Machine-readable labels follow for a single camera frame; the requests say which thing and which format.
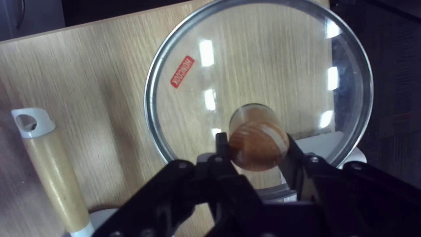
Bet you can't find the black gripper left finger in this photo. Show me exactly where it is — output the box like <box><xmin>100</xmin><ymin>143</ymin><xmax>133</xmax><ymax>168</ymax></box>
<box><xmin>92</xmin><ymin>130</ymin><xmax>264</xmax><ymax>237</ymax></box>

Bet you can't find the glass lid with wooden knob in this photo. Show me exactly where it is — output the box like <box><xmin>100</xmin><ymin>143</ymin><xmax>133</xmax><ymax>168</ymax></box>
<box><xmin>143</xmin><ymin>0</ymin><xmax>375</xmax><ymax>173</ymax></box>

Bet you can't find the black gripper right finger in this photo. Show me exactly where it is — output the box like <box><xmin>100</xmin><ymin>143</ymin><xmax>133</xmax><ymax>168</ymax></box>
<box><xmin>280</xmin><ymin>134</ymin><xmax>421</xmax><ymax>237</ymax></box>

